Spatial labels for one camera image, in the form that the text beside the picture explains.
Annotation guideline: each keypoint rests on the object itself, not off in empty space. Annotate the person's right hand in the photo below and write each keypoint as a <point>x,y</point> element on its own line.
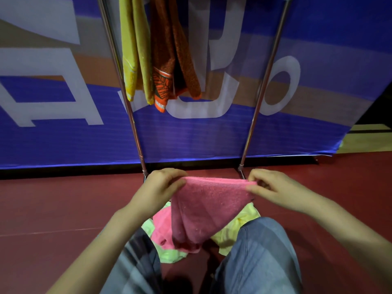
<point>281,189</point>

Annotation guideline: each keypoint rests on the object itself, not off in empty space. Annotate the person's left hand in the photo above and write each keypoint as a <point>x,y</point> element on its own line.
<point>156,192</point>

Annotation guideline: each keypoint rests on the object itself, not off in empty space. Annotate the pink towel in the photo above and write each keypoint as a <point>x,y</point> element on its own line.
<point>208,208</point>
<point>162,229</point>

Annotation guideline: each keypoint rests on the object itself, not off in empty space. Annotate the pale yellow towel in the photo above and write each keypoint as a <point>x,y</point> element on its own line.
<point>237,228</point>

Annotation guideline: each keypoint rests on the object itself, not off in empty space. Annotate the light green towel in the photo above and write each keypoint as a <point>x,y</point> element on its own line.
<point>168,257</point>

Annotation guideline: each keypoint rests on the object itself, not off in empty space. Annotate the metal towel rack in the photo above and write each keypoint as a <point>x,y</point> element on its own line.
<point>263,85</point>

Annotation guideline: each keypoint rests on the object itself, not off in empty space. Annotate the orange brown patterned towel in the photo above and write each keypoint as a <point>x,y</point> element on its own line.
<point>167,58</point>

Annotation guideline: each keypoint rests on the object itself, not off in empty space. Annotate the yellow patterned towel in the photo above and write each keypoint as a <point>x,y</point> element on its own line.
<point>134,52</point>

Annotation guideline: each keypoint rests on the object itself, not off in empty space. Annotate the person's right forearm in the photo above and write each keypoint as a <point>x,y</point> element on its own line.
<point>355,232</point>

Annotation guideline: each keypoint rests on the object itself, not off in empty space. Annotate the person's left forearm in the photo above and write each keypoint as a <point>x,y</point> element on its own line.
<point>98,254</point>

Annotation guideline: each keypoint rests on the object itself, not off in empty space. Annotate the person's grey trousers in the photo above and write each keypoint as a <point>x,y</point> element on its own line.
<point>260,260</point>

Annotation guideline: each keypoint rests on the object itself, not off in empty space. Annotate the blue printed banner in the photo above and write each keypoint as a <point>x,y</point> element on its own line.
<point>321,42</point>

